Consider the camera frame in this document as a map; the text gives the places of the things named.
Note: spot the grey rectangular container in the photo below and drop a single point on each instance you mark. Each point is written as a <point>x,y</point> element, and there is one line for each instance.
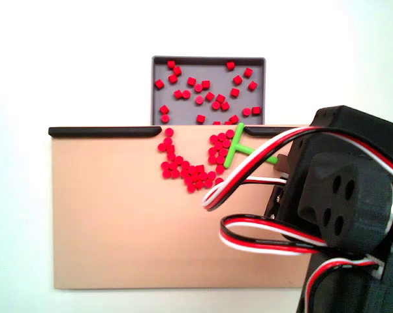
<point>216,75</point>

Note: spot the beige flat board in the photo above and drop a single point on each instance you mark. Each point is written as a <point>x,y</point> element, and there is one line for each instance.
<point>118,212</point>

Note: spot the black edge rail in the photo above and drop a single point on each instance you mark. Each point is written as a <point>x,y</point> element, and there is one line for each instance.
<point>265,131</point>
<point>102,132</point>

